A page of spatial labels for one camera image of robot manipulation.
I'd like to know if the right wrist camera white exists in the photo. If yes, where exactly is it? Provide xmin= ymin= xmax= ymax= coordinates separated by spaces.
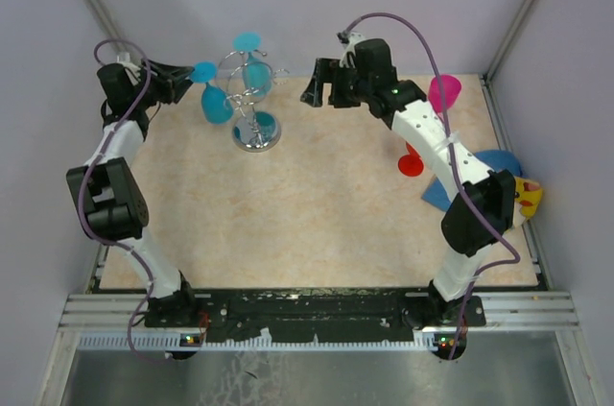
xmin=337 ymin=31 xmax=366 ymax=68

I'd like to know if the white cable duct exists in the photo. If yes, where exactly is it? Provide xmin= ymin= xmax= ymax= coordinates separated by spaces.
xmin=76 ymin=331 xmax=442 ymax=353

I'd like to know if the blue Pikachu cloth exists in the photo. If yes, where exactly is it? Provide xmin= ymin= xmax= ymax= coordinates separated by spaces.
xmin=422 ymin=150 xmax=543 ymax=233

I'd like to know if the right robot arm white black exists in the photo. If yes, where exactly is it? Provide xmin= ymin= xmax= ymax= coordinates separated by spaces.
xmin=300 ymin=32 xmax=516 ymax=328

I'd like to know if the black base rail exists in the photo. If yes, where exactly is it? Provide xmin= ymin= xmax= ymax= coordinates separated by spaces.
xmin=145 ymin=287 xmax=485 ymax=343

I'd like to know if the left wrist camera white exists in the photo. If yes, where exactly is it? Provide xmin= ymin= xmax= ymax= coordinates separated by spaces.
xmin=116 ymin=52 xmax=139 ymax=70

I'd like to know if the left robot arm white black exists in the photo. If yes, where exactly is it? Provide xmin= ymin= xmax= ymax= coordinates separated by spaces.
xmin=66 ymin=60 xmax=200 ymax=327

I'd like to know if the red wine glass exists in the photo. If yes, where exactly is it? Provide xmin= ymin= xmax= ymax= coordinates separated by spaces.
xmin=397 ymin=142 xmax=424 ymax=178

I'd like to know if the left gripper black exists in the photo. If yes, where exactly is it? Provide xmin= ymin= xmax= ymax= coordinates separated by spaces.
xmin=131 ymin=57 xmax=194 ymax=109

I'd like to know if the teal wine glass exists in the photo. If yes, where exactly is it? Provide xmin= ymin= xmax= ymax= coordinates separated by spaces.
xmin=233 ymin=32 xmax=272 ymax=98

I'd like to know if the blue wine glass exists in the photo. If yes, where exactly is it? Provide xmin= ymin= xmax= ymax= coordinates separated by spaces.
xmin=190 ymin=61 xmax=234 ymax=125

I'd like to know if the chrome wine glass rack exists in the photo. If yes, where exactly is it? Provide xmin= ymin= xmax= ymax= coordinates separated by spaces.
xmin=218 ymin=49 xmax=287 ymax=153

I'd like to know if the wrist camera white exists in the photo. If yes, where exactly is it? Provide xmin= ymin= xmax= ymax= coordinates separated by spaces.
xmin=116 ymin=52 xmax=139 ymax=70
xmin=337 ymin=31 xmax=366 ymax=68

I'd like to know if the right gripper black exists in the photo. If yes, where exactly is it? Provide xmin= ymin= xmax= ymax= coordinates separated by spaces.
xmin=300 ymin=59 xmax=372 ymax=109

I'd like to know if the pink wine glass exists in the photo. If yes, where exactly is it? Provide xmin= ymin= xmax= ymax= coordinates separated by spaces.
xmin=427 ymin=75 xmax=462 ymax=114

